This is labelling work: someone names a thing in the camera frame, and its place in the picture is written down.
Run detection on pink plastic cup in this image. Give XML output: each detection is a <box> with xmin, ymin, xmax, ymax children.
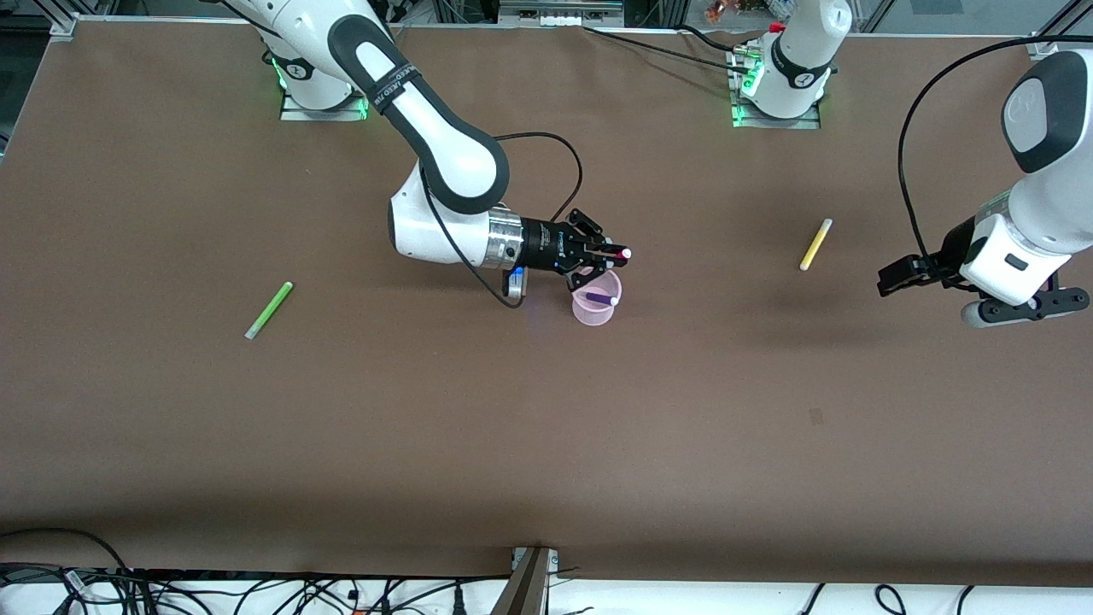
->
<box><xmin>570</xmin><ymin>269</ymin><xmax>623</xmax><ymax>327</ymax></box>

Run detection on yellow marker pen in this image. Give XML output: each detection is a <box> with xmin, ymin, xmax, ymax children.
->
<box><xmin>799</xmin><ymin>219</ymin><xmax>833</xmax><ymax>272</ymax></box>

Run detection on white power strip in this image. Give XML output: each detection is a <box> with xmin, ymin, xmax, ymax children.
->
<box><xmin>500</xmin><ymin>0</ymin><xmax>624</xmax><ymax>27</ymax></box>

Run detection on green marker pen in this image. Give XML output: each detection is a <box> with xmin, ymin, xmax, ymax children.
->
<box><xmin>245</xmin><ymin>281</ymin><xmax>294</xmax><ymax>341</ymax></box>

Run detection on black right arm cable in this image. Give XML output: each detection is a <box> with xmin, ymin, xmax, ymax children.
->
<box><xmin>417</xmin><ymin>131</ymin><xmax>585</xmax><ymax>311</ymax></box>

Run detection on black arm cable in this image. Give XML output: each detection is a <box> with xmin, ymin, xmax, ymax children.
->
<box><xmin>417</xmin><ymin>131</ymin><xmax>585</xmax><ymax>311</ymax></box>
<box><xmin>897</xmin><ymin>34</ymin><xmax>1093</xmax><ymax>262</ymax></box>

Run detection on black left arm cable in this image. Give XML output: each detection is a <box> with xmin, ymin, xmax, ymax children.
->
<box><xmin>897</xmin><ymin>34</ymin><xmax>1093</xmax><ymax>262</ymax></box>

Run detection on black cable on table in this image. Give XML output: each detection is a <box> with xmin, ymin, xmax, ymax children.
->
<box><xmin>583</xmin><ymin>26</ymin><xmax>745</xmax><ymax>69</ymax></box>

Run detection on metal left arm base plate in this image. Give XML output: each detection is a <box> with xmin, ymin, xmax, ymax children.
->
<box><xmin>732</xmin><ymin>101</ymin><xmax>822</xmax><ymax>131</ymax></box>

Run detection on aluminium frame profile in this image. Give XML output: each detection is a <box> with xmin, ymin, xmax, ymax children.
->
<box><xmin>1027</xmin><ymin>0</ymin><xmax>1093</xmax><ymax>61</ymax></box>

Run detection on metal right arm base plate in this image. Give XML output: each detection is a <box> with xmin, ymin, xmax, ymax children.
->
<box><xmin>280</xmin><ymin>84</ymin><xmax>370</xmax><ymax>122</ymax></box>

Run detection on black cable bundle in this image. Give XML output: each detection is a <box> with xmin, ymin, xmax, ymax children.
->
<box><xmin>0</xmin><ymin>559</ymin><xmax>513</xmax><ymax>615</ymax></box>

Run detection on black looped floor cable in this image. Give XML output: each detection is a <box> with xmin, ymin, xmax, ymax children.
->
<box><xmin>0</xmin><ymin>527</ymin><xmax>135</xmax><ymax>583</ymax></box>

